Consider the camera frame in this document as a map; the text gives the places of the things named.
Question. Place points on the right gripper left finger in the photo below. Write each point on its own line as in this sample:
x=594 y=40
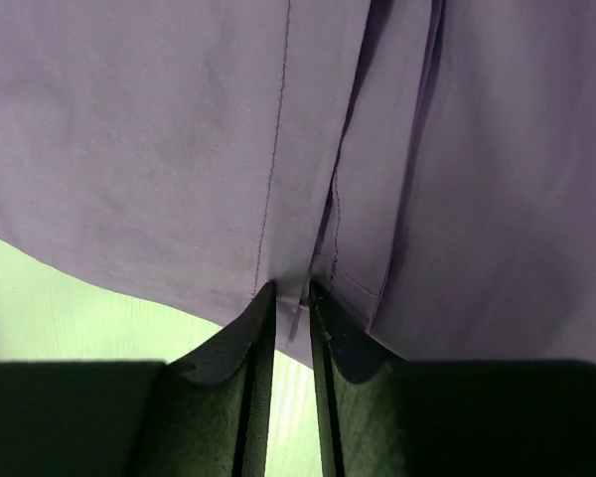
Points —
x=204 y=414

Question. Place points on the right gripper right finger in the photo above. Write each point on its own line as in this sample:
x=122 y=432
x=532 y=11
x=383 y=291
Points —
x=379 y=415

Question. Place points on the lilac trousers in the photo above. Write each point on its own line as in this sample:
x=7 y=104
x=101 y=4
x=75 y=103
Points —
x=432 y=163

